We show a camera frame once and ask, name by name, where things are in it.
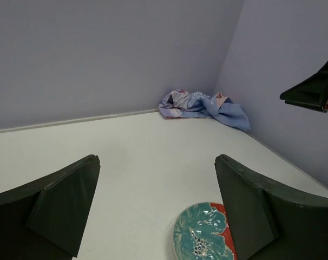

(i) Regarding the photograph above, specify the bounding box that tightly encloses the blue princess print cloth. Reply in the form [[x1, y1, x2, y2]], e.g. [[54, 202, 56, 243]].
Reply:
[[158, 90, 251, 132]]

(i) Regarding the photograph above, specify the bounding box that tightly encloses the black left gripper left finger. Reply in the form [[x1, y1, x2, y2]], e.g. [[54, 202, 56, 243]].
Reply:
[[0, 155, 101, 259]]

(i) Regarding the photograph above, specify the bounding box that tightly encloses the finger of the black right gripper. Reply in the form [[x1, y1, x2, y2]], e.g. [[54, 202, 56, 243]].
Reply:
[[280, 61, 328, 113]]

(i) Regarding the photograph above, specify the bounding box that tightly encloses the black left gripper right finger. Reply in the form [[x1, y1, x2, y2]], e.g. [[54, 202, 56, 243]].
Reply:
[[215, 154, 328, 259]]

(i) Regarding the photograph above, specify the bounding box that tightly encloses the red and teal plate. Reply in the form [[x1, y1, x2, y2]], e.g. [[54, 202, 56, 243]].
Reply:
[[173, 202, 237, 260]]

